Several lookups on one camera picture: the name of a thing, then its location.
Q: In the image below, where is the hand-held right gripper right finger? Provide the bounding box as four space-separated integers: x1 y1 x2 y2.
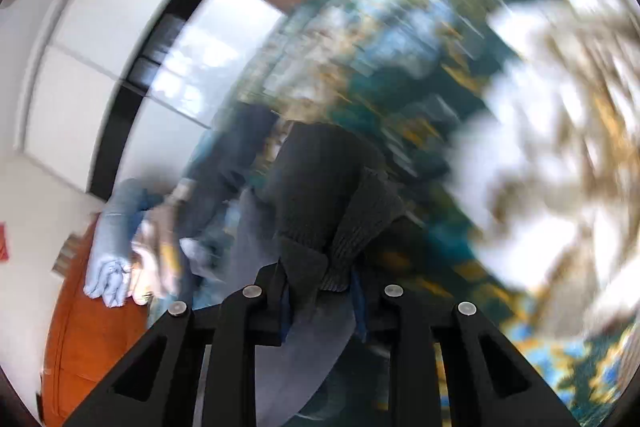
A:
349 269 581 427

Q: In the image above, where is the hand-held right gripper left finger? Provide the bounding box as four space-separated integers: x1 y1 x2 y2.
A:
62 263 295 427

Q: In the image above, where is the dark grey hoodie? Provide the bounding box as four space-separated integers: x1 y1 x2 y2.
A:
235 121 407 418

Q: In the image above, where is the blue-grey cloth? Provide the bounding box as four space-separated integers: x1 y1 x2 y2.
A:
187 101 279 253

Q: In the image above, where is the light blue folded quilt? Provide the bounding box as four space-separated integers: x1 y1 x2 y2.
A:
82 179 151 309

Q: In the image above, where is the teal floral blanket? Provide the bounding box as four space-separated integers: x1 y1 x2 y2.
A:
175 0 640 427

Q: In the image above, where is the white and black wardrobe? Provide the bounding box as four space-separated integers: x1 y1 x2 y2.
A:
15 0 287 204

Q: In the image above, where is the wooden bed frame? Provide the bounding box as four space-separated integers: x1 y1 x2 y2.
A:
42 0 556 426

